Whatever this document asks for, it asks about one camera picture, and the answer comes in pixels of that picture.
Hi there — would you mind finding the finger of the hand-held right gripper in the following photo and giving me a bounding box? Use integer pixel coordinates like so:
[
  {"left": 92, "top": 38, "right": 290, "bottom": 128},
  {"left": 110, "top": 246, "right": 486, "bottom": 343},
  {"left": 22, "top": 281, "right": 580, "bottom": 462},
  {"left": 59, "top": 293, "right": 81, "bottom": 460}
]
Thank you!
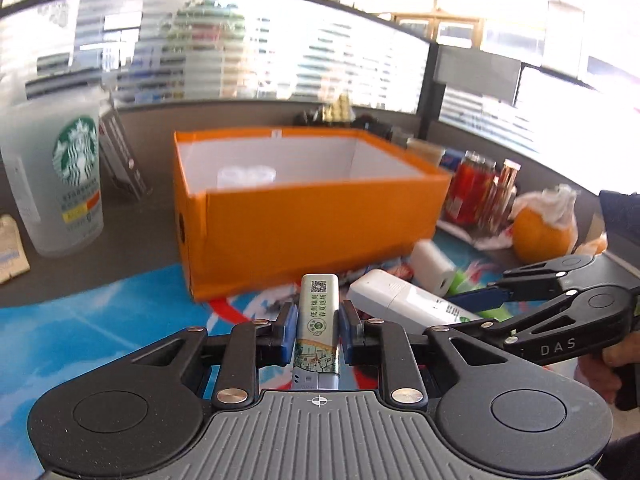
[
  {"left": 446, "top": 254, "right": 608, "bottom": 311},
  {"left": 425, "top": 285, "right": 640, "bottom": 348}
]

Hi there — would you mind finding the blue printed mat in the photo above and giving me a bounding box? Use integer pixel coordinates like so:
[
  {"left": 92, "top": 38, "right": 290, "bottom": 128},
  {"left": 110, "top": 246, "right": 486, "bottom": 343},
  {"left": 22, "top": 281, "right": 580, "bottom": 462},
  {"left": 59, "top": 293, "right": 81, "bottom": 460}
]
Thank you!
[{"left": 0, "top": 232, "right": 608, "bottom": 466}]

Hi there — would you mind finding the grey leaning carton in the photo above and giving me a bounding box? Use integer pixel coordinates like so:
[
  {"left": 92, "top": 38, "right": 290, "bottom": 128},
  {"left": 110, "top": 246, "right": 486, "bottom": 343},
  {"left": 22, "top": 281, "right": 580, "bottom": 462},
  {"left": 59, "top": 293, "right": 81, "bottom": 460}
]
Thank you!
[{"left": 97, "top": 100, "right": 153, "bottom": 201}]

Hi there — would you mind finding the frosted plastic cup green logo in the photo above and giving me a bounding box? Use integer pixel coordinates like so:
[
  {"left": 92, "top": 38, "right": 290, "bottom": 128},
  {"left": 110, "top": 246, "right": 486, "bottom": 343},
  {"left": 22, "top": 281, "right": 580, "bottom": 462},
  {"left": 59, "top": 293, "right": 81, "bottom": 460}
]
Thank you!
[{"left": 0, "top": 95, "right": 108, "bottom": 258}]

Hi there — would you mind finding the grey monitor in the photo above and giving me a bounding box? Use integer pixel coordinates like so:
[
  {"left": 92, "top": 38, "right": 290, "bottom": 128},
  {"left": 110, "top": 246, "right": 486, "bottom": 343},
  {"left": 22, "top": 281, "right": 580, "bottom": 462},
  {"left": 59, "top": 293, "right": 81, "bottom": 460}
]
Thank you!
[{"left": 419, "top": 42, "right": 523, "bottom": 141}]

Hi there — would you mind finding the orange fruit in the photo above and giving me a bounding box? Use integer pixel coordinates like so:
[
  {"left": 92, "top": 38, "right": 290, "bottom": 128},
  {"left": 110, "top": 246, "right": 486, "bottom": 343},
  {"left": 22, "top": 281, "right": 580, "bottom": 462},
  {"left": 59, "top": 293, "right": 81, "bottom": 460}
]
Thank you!
[
  {"left": 575, "top": 232, "right": 608, "bottom": 257},
  {"left": 512, "top": 205, "right": 576, "bottom": 263}
]

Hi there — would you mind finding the box of gold chocolates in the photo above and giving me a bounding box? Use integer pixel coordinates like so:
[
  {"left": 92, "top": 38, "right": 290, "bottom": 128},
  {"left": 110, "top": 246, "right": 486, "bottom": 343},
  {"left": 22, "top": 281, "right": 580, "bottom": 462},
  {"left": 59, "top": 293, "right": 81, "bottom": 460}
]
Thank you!
[{"left": 322, "top": 94, "right": 353, "bottom": 123}]

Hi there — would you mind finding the brown paper cup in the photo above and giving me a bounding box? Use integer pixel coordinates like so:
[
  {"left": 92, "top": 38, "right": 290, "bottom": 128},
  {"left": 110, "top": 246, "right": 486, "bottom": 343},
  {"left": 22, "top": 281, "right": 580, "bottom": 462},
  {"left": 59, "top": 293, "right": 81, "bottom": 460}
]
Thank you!
[{"left": 406, "top": 137, "right": 446, "bottom": 166}]

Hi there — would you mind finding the orange cardboard box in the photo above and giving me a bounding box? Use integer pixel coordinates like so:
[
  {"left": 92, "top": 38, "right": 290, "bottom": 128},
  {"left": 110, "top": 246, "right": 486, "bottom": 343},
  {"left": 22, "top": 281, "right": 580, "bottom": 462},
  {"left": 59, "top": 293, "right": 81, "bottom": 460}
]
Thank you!
[{"left": 172, "top": 127, "right": 453, "bottom": 303}]

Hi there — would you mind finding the amber glass bottle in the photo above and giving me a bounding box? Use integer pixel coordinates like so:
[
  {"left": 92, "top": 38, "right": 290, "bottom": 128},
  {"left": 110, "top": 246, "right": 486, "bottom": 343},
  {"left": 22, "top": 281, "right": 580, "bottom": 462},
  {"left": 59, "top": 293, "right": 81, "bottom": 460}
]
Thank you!
[{"left": 477, "top": 159, "right": 521, "bottom": 236}]

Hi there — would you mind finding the red glass jar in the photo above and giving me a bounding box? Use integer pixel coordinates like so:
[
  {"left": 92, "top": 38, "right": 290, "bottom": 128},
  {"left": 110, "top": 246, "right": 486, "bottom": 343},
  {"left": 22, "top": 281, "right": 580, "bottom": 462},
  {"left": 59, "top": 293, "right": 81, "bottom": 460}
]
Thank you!
[{"left": 444, "top": 150, "right": 498, "bottom": 226}]

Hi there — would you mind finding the green white tea packet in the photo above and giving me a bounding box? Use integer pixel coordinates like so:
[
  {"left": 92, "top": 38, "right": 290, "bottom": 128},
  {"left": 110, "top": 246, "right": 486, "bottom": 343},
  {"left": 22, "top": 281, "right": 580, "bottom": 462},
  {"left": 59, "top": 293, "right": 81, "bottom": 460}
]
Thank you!
[{"left": 289, "top": 274, "right": 343, "bottom": 392}]

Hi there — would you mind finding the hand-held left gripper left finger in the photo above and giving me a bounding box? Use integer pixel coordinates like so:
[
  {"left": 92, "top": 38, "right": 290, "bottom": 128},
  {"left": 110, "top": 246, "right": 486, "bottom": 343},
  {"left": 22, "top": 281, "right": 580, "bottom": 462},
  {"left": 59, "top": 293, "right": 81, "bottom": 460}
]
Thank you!
[{"left": 131, "top": 302, "right": 300, "bottom": 409}]

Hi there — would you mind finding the white plastic bag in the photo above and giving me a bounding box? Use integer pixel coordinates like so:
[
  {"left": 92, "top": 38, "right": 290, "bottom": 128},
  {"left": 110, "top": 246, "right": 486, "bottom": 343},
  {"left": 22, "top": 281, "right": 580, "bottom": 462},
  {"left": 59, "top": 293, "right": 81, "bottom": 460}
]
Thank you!
[{"left": 510, "top": 185, "right": 581, "bottom": 241}]

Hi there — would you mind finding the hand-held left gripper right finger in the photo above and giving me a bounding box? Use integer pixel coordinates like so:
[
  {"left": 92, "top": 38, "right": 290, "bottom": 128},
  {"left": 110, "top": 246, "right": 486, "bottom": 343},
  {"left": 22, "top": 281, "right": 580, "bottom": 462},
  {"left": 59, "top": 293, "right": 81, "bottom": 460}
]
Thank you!
[{"left": 337, "top": 300, "right": 506, "bottom": 407}]

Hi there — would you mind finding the person's right hand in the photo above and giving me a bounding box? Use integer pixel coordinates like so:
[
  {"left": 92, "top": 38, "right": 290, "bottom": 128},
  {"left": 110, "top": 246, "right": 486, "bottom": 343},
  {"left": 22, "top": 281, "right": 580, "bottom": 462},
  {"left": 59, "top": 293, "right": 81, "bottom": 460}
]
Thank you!
[{"left": 575, "top": 332, "right": 640, "bottom": 403}]

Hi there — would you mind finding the black mesh desk organizer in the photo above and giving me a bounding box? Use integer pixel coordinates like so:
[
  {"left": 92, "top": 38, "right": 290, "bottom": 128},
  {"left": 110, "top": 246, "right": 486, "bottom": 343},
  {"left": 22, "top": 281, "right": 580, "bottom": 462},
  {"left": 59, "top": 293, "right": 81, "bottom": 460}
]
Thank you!
[{"left": 292, "top": 107, "right": 396, "bottom": 142}]

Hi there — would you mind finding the kraft paper packet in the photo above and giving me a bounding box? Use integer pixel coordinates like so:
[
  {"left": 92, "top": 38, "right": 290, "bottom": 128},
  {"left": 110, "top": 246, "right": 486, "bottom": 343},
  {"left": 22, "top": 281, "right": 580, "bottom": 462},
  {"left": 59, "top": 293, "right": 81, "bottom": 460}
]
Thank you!
[{"left": 0, "top": 215, "right": 31, "bottom": 285}]

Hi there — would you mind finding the dark blue cloth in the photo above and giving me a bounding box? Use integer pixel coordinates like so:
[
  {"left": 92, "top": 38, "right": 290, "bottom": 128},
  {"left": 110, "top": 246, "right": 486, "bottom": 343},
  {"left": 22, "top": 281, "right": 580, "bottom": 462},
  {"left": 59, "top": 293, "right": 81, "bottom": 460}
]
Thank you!
[{"left": 597, "top": 190, "right": 640, "bottom": 261}]

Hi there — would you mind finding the white paper roll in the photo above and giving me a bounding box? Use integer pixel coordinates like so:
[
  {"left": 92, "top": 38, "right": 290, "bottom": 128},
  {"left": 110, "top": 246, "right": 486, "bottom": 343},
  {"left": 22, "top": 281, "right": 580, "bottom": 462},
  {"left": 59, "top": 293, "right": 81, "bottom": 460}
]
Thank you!
[{"left": 411, "top": 240, "right": 456, "bottom": 297}]

